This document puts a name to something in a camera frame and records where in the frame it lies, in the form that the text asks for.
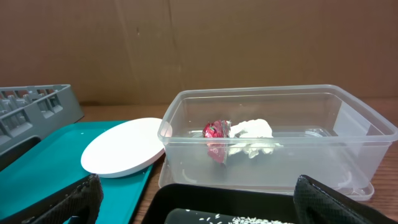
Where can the red snack wrapper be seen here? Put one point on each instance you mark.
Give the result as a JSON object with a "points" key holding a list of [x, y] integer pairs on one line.
{"points": [[217, 129]]}

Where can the clear plastic bin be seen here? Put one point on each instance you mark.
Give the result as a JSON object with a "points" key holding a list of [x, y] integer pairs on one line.
{"points": [[326, 133]]}

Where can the black tray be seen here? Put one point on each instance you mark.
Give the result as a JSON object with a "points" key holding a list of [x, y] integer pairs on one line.
{"points": [[170, 202]]}

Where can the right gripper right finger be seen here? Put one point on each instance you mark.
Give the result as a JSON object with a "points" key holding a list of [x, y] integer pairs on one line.
{"points": [[316, 203]]}

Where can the teal serving tray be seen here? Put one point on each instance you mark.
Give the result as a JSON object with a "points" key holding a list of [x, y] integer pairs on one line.
{"points": [[54, 163]]}

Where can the pile of rice grains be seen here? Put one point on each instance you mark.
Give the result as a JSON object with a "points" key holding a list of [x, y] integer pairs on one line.
{"points": [[217, 218]]}

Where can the white napkin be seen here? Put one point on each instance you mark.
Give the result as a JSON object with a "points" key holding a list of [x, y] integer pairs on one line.
{"points": [[255, 128]]}

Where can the large white plate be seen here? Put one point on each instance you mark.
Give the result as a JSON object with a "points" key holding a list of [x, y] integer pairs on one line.
{"points": [[124, 149]]}

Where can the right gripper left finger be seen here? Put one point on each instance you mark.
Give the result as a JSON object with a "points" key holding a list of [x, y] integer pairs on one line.
{"points": [[77, 203]]}

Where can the grey dish rack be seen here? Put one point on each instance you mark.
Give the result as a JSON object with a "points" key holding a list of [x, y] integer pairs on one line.
{"points": [[31, 113]]}

